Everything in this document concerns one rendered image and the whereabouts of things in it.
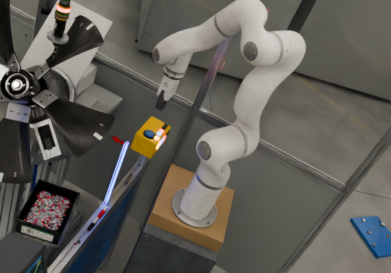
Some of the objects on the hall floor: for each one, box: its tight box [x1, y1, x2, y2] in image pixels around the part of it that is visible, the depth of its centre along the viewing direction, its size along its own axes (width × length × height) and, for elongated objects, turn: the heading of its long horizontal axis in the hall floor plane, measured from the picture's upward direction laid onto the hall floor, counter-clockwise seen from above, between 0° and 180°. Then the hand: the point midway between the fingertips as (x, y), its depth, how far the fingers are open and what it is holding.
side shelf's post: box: [54, 150, 72, 187], centre depth 264 cm, size 4×4×83 cm
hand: (160, 103), depth 188 cm, fingers closed
